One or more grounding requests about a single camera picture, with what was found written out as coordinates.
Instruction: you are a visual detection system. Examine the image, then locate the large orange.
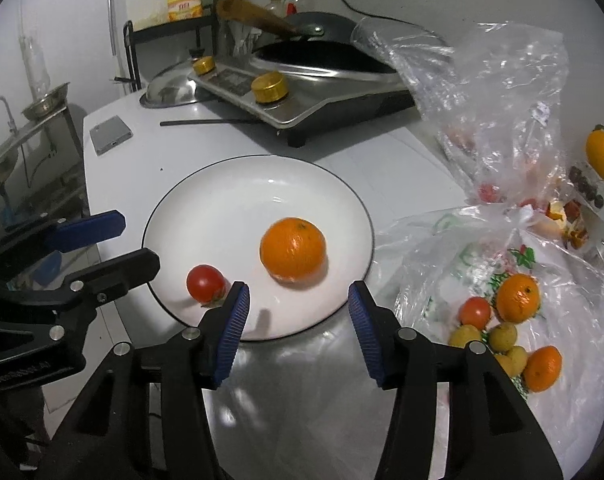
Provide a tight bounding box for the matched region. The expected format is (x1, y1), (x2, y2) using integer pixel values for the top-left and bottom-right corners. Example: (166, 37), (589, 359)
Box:
(260, 217), (328, 285)

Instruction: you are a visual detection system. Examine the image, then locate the white plate with dark rim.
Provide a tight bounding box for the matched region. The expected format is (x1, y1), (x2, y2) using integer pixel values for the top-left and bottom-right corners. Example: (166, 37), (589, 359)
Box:
(141, 155), (375, 342)

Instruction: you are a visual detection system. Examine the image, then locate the steel bowl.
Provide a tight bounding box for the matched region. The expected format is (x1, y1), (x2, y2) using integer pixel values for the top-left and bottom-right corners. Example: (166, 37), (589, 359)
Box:
(22, 82), (71, 121)

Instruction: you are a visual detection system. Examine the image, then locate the steel pot lid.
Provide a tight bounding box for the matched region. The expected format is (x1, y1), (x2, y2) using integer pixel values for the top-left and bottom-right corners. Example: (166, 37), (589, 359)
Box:
(139, 55), (218, 109)

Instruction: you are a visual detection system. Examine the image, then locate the black chopstick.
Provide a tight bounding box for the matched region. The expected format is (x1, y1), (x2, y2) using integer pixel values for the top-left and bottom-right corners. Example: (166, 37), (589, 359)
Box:
(160, 118), (255, 127)

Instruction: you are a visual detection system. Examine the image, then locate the steel sink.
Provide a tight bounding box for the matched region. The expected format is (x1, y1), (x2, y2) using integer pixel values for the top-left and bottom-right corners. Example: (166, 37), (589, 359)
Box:
(0, 110), (78, 201)

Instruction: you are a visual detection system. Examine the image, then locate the printed plastic bag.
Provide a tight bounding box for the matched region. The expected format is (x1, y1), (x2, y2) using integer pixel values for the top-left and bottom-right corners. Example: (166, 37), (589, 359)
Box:
(372, 205), (604, 461)

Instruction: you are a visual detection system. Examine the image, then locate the black metal rack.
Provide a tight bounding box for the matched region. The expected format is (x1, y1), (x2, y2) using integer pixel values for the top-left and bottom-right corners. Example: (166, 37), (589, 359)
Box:
(122, 12), (223, 93)

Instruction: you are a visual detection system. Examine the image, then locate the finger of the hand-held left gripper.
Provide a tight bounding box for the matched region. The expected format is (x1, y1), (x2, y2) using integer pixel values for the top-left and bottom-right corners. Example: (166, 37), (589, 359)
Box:
(0, 248), (161, 359)
(0, 210), (126, 281)

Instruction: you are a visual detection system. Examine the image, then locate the small orange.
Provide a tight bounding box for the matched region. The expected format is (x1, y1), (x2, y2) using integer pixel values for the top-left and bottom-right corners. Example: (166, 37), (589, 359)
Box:
(523, 346), (563, 393)

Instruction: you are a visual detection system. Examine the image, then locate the clear plastic bottle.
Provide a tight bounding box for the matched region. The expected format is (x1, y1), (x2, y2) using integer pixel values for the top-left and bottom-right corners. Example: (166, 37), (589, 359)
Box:
(24, 35), (51, 97)

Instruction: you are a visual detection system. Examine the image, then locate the silver phone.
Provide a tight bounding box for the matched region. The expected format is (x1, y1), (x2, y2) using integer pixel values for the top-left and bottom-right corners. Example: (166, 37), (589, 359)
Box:
(89, 115), (134, 156)

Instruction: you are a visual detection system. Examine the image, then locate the yellow lemon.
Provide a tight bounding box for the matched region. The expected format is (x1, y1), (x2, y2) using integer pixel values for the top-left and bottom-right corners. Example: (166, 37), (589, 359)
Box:
(585, 124), (604, 181)

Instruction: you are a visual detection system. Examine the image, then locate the black wok with wooden handle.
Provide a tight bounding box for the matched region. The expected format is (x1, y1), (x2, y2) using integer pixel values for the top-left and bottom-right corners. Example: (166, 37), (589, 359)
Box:
(216, 0), (365, 46)

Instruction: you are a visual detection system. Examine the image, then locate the clear plastic bag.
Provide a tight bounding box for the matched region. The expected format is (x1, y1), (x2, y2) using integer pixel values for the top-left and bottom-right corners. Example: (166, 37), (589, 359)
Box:
(351, 16), (570, 206)

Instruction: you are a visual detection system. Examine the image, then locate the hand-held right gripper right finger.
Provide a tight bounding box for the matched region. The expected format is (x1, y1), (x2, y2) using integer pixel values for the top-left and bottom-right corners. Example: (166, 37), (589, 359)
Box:
(347, 280), (565, 480)

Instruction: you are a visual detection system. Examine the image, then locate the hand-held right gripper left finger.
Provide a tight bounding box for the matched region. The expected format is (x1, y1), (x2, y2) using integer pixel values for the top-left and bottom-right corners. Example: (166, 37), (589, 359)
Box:
(32, 281), (251, 480)

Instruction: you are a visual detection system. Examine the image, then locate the steel induction cooker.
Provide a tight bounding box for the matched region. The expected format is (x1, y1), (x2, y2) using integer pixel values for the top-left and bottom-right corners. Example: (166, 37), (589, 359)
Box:
(188, 40), (417, 148)

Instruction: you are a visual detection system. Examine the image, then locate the yellow detergent bottle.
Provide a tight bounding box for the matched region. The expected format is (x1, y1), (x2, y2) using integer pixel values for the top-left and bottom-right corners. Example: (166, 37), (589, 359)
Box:
(167, 0), (204, 23)

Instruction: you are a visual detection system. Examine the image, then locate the orange peel pile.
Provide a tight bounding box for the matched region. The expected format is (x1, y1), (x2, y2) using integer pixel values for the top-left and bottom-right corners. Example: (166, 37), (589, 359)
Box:
(546, 199), (590, 249)

